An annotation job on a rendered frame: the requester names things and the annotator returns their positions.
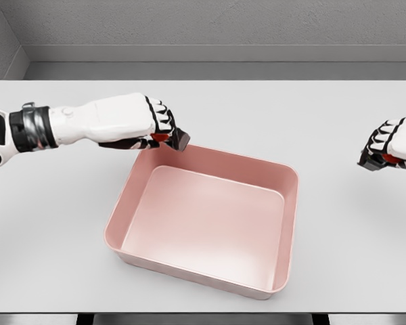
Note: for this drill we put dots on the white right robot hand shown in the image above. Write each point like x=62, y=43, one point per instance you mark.
x=404, y=137

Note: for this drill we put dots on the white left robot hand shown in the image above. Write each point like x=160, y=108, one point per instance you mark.
x=128, y=116

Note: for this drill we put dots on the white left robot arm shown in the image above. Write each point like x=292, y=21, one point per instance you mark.
x=74, y=118

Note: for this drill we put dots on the pink rectangular basket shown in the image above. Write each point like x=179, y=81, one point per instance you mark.
x=206, y=220

